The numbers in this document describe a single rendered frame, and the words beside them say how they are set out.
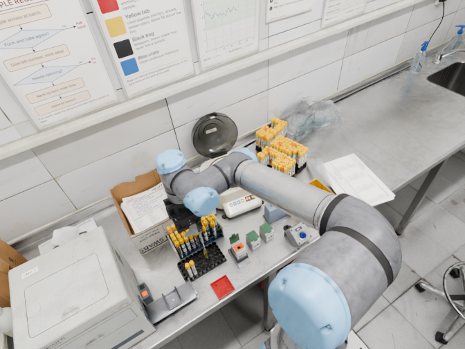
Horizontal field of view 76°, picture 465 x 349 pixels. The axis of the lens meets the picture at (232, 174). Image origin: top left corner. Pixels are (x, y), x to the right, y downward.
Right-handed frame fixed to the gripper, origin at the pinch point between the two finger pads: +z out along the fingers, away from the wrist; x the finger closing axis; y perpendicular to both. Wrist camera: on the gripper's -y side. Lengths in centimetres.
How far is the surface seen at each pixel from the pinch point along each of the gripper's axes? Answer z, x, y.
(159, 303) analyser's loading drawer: 17.5, 7.0, 22.0
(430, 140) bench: 22, 7, -127
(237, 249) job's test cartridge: 13.8, 6.7, -10.4
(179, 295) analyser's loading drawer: 14.4, 9.8, 14.9
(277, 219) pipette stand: 20.3, 1.3, -33.6
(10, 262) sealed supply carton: 10, -34, 63
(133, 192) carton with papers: 14.4, -44.1, 12.8
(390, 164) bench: 22, 6, -98
